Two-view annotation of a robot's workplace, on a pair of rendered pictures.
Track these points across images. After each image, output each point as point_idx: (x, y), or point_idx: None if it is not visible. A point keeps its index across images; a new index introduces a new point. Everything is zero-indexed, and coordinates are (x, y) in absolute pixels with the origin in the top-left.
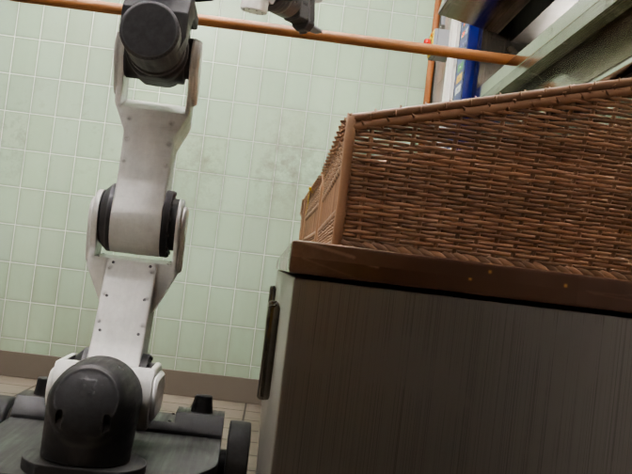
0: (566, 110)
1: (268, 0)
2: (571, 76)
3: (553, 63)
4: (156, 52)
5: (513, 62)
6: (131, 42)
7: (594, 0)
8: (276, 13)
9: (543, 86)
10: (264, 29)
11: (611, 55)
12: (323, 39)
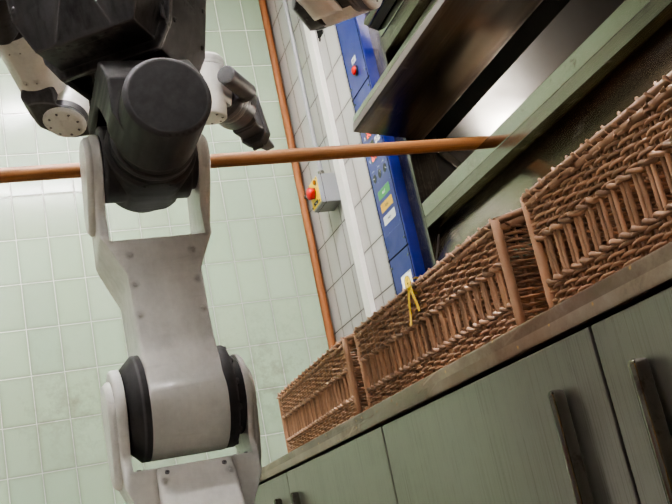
0: None
1: (226, 100)
2: (649, 84)
3: (574, 105)
4: (187, 123)
5: (498, 136)
6: (147, 116)
7: None
8: (229, 122)
9: (575, 131)
10: None
11: None
12: (270, 161)
